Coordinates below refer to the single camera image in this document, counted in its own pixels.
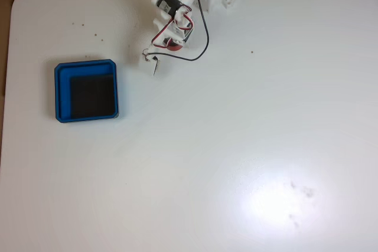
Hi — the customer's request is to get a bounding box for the red tape roll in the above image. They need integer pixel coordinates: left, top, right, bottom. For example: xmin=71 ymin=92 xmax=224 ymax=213
xmin=163 ymin=37 xmax=182 ymax=53

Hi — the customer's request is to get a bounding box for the blue square box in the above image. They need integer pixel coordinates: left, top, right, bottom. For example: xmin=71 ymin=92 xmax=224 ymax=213
xmin=54 ymin=58 xmax=120 ymax=124

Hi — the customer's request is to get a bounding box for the red white servo wire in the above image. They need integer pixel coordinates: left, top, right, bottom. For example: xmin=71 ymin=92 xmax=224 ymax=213
xmin=151 ymin=9 xmax=195 ymax=48

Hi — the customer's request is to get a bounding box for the white camera box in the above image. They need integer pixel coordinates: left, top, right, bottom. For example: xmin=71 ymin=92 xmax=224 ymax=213
xmin=138 ymin=49 xmax=162 ymax=77

